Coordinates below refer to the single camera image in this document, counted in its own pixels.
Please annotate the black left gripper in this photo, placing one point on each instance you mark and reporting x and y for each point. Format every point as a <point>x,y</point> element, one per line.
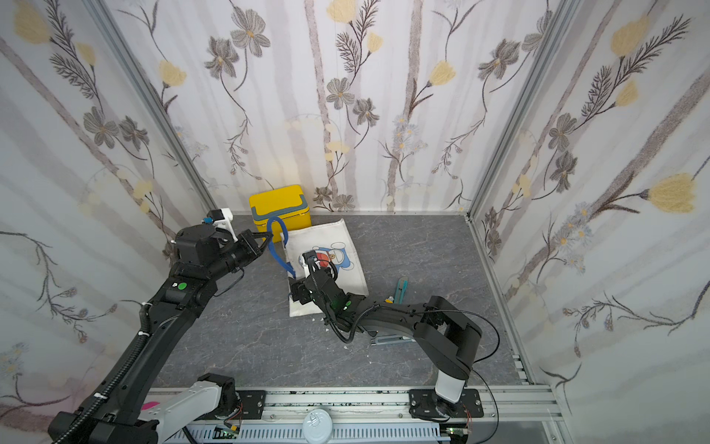
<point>249,244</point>

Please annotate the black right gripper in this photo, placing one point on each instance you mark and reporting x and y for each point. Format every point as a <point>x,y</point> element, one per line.
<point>315,272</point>

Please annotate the white Doraemon tote bag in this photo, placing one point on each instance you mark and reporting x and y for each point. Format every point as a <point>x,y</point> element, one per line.
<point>333,247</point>

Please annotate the teal art knife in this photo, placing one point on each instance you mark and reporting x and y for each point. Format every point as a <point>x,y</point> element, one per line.
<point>400,291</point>

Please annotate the grey blue utility knife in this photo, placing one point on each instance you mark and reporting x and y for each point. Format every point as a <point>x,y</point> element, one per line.
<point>390,340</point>

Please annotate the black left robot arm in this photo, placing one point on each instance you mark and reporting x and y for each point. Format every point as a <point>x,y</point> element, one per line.
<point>112,414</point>

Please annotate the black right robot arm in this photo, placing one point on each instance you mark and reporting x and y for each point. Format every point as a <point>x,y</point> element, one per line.
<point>445,334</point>

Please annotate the yellow plastic box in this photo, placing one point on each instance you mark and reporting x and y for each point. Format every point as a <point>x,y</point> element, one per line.
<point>289,204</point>

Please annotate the white round knob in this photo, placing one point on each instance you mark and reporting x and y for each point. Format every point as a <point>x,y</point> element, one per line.
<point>317,427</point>

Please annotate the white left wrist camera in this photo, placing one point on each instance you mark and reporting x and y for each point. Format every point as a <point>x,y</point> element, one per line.
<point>222,219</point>

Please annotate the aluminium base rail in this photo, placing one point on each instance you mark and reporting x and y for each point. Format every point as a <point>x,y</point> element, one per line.
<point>496,414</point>

